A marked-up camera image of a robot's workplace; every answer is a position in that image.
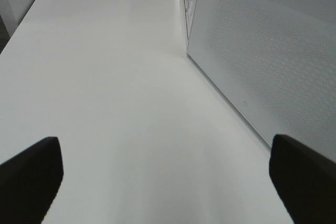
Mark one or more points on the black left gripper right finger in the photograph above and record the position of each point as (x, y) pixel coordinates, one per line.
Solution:
(304, 180)

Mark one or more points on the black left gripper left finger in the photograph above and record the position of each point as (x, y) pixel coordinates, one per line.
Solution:
(30, 182)

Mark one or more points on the white microwave door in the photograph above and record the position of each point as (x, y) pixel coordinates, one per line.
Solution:
(267, 51)

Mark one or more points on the white microwave oven body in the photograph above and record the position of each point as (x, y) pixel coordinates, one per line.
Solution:
(262, 37)

